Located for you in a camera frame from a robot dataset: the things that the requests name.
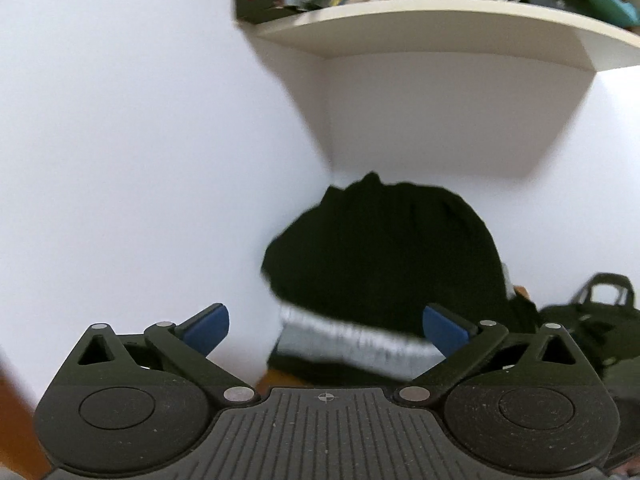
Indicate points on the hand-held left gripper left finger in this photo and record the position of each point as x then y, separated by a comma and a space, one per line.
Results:
206, 329

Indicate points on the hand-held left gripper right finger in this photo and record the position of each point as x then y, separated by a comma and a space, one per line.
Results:
447, 329

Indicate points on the black fleece garment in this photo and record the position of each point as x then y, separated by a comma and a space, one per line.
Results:
380, 260

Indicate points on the grey garment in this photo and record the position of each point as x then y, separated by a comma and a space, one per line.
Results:
320, 350

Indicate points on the black bag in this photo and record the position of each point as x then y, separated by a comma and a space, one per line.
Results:
615, 360

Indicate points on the white wall shelf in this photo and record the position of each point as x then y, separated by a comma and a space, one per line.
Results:
450, 30

